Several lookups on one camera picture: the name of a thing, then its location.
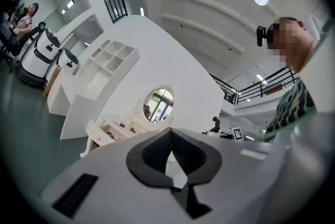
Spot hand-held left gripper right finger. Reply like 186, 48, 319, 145
171, 127, 286, 224

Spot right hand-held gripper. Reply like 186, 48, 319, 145
203, 127, 243, 141

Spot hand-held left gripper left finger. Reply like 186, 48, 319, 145
40, 127, 192, 224

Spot cream wooden large drawer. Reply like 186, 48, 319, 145
85, 119, 120, 149

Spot cream ornate dressing table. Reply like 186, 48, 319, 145
80, 83, 181, 159

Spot oval ornate wall mirror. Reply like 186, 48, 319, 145
143, 88, 174, 123

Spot black balcony railing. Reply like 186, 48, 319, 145
209, 66, 299, 105

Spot person's green t-shirt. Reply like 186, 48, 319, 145
263, 76, 318, 142

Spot white desk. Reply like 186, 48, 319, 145
46, 68, 112, 140

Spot white cubby shelf unit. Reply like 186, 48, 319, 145
74, 39, 141, 99

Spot person's head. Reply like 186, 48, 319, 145
266, 16, 316, 73

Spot small white mobile robot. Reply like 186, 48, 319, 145
44, 47, 80, 82

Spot large white mobile robot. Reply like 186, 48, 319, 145
17, 21, 61, 86

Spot black head camera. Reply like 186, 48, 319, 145
256, 24, 268, 47

